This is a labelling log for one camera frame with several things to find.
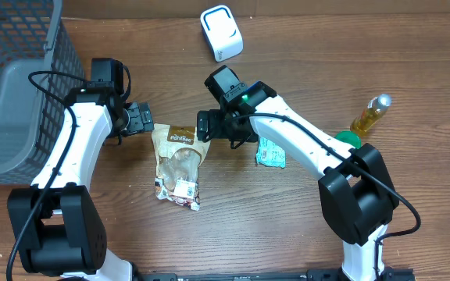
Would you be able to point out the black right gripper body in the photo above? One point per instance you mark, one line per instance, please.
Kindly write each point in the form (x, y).
(226, 130)

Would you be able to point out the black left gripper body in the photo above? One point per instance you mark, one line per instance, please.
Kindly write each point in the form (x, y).
(139, 119)

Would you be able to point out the teal wipes packet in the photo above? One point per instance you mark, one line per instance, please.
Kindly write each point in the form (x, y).
(269, 154)

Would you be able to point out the brown snack pouch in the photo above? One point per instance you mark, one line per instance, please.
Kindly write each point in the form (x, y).
(178, 153)

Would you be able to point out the small white brown wrapper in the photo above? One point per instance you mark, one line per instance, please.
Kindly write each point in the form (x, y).
(185, 193)

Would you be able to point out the green lid Knorr jar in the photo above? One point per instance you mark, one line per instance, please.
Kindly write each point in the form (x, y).
(350, 138)

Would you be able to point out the yellow liquid bottle grey cap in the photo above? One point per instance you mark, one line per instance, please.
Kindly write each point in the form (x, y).
(374, 111)

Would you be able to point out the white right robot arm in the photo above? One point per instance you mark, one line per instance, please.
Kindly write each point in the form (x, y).
(356, 192)

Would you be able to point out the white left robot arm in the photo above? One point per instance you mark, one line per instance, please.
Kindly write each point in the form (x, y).
(58, 230)

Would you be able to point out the white barcode scanner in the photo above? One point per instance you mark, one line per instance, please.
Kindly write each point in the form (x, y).
(221, 32)

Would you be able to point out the dark grey plastic basket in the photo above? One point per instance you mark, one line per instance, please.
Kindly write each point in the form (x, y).
(35, 52)

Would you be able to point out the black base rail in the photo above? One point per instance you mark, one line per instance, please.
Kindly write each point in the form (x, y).
(310, 275)

